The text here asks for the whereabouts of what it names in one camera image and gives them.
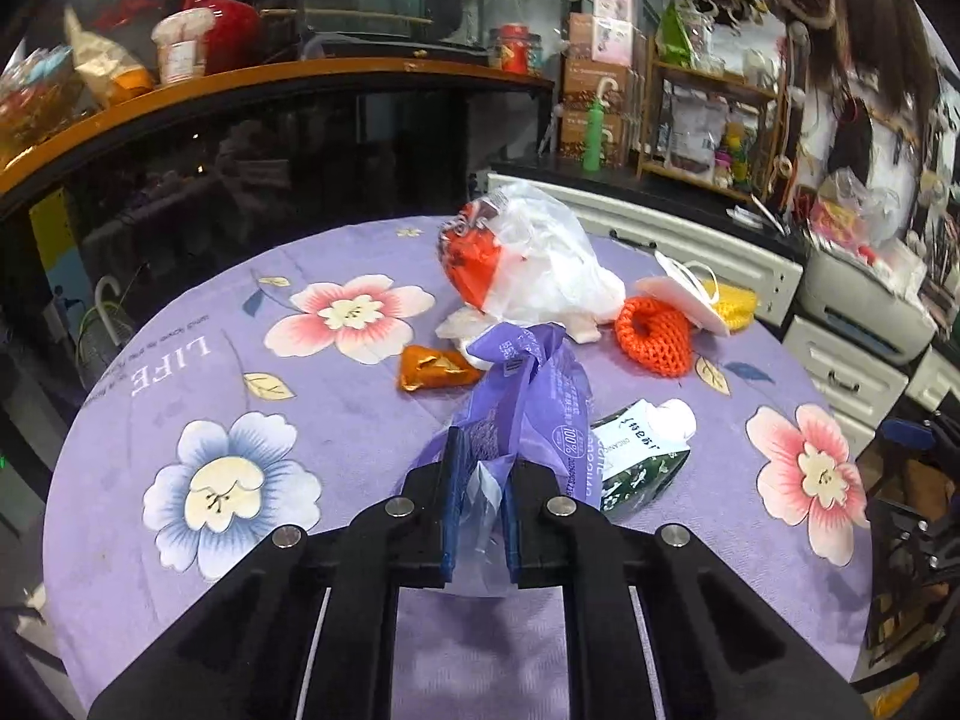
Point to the purple floral tablecloth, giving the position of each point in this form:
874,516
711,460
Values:
360,427

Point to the brown printed box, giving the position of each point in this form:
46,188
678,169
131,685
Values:
607,86
574,139

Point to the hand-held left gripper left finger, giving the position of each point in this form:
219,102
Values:
450,532

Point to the yellow foam fruit net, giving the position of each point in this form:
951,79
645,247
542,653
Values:
739,311

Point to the kraft snack bag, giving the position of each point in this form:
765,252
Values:
105,64

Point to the white face mask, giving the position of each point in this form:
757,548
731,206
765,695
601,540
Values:
675,296

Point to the purple plastic wrapper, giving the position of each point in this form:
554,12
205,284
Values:
540,405

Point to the red ceramic vase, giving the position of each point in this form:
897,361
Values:
225,22

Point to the wooden shelf rack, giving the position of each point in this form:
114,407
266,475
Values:
720,82

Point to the orange snack wrapper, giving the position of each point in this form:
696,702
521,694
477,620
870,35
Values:
435,371

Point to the red orange plastic packet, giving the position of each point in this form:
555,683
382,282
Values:
472,270

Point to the clear plastic bag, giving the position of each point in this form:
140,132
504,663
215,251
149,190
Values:
555,255

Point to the red tin can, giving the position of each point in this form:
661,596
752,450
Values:
514,49

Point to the pink box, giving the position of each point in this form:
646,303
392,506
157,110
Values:
613,22

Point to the green plastic bottle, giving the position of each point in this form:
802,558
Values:
595,139

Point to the black chair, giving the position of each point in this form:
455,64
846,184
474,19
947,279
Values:
907,532

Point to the white printer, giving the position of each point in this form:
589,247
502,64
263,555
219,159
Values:
855,300

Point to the orange foam fruit net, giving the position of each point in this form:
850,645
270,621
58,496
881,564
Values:
660,349

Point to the plastic bag of red packets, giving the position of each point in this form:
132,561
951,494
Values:
855,210

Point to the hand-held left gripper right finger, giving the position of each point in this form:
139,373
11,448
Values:
511,540

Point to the white tissue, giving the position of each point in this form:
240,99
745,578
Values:
457,326

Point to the teal jar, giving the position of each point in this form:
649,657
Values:
534,54

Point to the green white drink carton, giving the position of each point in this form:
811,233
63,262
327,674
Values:
645,457

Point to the hanging brown hair wig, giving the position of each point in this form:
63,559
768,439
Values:
862,15

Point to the wooden counter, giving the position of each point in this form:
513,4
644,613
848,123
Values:
300,71

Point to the white drawer unit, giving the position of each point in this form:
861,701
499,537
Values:
840,375

